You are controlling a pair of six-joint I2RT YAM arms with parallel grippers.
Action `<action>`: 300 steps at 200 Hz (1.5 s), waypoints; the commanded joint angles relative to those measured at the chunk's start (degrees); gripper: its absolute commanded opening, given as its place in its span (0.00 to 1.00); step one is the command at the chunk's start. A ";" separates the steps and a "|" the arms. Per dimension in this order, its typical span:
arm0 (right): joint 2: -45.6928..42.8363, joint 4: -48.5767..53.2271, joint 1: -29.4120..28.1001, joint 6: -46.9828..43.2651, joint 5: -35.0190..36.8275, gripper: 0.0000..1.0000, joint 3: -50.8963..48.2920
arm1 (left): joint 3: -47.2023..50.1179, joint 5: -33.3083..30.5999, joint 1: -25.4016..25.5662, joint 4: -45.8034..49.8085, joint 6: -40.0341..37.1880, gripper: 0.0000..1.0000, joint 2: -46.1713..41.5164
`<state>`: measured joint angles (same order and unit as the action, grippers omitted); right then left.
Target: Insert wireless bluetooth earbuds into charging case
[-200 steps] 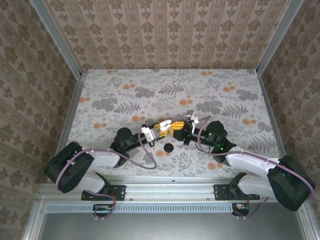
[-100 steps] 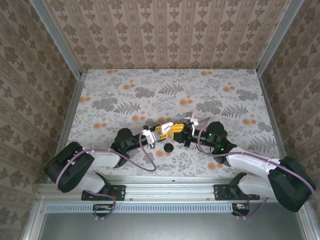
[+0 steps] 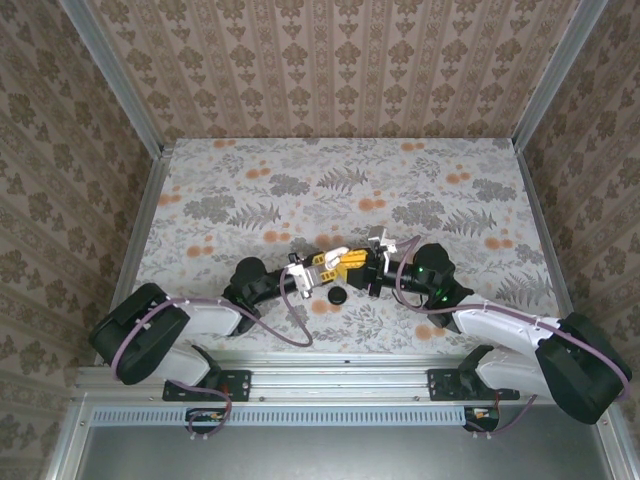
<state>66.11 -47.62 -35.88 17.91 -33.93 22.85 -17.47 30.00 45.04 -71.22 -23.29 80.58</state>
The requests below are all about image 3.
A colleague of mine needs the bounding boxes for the white earbud charging case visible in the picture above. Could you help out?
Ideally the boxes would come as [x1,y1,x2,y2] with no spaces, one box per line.
[323,247,351,269]

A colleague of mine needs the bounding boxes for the small black connector board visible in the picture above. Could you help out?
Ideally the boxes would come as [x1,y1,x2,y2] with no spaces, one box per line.
[185,407,232,434]
[463,405,501,432]

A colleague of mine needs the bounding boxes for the grey metal front panel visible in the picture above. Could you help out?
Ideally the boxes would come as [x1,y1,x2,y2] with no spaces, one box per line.
[74,424,621,480]

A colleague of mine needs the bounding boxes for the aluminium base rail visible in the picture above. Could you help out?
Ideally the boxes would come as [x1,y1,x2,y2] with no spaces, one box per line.
[74,349,612,404]

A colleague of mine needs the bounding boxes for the aluminium table side rail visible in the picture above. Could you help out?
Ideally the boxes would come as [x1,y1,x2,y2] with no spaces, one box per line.
[514,147,589,362]
[94,144,175,366]

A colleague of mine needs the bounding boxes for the grey slotted cable duct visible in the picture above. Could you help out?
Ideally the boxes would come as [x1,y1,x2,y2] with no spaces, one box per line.
[92,405,469,427]

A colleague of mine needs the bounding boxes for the aluminium frame post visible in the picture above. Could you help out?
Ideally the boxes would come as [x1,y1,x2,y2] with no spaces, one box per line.
[512,0,609,151]
[58,0,166,157]

